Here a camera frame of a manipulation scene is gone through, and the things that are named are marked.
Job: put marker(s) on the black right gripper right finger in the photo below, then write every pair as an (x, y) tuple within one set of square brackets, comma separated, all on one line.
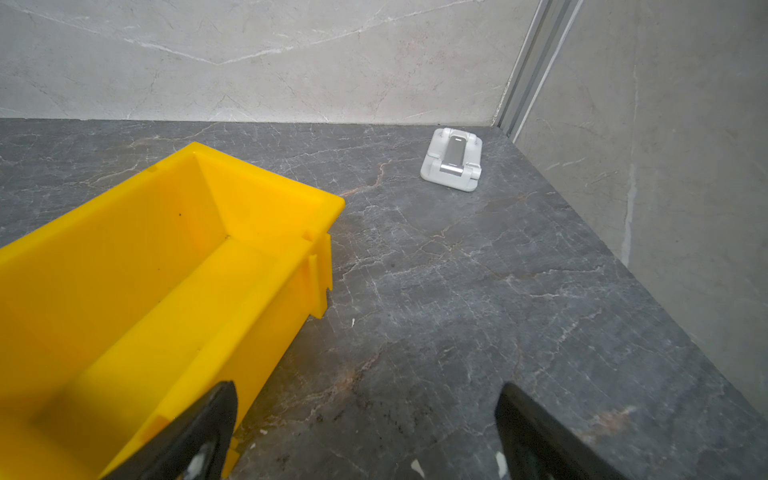
[(537, 446)]

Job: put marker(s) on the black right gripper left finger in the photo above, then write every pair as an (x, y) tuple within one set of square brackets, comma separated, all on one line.
[(192, 446)]

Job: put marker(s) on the yellow plastic bin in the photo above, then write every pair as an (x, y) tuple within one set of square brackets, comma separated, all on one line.
[(119, 315)]

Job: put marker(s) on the white folding phone stand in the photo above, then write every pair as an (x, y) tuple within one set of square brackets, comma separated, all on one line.
[(453, 159)]

